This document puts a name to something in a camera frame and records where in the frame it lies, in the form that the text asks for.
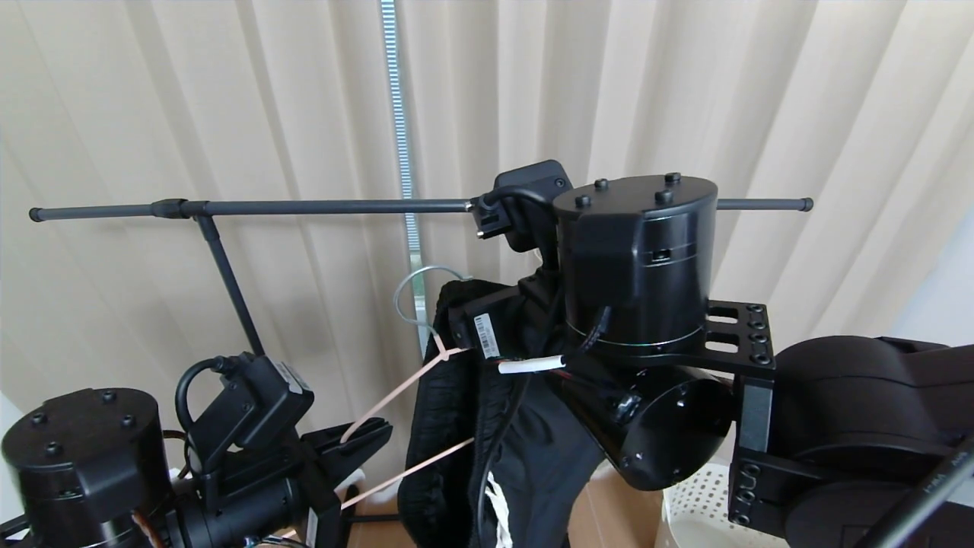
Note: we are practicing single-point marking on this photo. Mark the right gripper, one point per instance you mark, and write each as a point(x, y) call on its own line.
point(525, 320)

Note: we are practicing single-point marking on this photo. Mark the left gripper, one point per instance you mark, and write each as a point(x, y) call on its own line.
point(259, 510)

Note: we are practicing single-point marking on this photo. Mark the black garment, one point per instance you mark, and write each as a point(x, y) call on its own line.
point(441, 426)

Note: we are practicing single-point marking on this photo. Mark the pink clothes hanger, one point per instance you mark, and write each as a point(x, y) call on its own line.
point(396, 396)

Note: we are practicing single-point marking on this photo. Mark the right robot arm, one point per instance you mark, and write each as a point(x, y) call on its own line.
point(639, 266)

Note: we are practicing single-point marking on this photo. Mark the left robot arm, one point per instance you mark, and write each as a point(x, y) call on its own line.
point(76, 457)

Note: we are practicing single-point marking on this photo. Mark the black clothes rack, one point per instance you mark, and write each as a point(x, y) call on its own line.
point(304, 206)

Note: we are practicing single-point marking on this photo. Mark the white laundry basket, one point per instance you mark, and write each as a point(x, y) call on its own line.
point(700, 510)

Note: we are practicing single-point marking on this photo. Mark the window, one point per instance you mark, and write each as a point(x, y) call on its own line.
point(396, 114)

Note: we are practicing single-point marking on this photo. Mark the white curtain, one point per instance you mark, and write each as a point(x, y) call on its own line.
point(152, 91)
point(761, 91)

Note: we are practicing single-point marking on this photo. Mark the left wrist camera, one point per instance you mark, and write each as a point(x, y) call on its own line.
point(251, 403)

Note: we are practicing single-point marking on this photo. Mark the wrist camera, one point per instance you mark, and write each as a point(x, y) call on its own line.
point(533, 190)
point(251, 403)

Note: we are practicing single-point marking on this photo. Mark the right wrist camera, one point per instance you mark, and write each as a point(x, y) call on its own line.
point(533, 190)

